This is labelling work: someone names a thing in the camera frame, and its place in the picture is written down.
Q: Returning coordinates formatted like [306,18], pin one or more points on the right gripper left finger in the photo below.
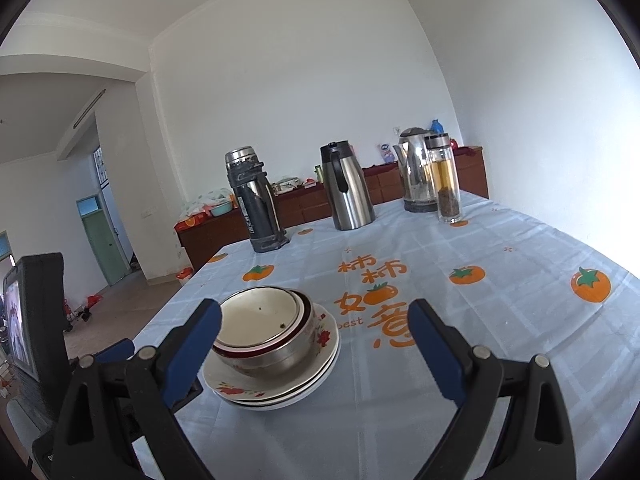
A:
[108,405]

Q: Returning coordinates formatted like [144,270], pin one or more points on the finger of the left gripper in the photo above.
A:
[120,351]

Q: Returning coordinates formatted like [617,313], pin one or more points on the red flower white plate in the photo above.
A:
[217,374]

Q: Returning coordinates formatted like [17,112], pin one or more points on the pink floral rim plate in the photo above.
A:
[286,399]

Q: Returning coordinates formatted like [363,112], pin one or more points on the stainless steel bowl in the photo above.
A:
[265,331]

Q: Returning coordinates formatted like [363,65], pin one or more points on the red plastic bowl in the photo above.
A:
[300,324]

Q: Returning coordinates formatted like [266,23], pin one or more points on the green door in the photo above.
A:
[102,239]

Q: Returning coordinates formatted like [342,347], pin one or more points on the white plastic bucket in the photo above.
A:
[184,275]

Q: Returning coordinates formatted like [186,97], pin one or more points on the persimmon print tablecloth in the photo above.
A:
[505,280]

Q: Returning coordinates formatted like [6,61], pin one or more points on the teal bowl on sideboard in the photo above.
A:
[219,209]

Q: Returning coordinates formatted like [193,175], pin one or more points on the mesh food cover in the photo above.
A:
[207,201]

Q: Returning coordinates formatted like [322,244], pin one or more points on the large black thermos flask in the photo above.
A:
[253,192]

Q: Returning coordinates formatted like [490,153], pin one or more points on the dark wooden sideboard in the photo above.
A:
[205,235]

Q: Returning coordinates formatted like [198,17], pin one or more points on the stainless electric kettle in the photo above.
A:
[414,166]

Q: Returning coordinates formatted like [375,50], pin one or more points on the glass tea bottle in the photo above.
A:
[445,177]

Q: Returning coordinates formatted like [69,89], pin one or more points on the blue thermos jug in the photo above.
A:
[437,127]

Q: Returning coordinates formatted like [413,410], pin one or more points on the steel carafe black handle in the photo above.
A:
[346,187]

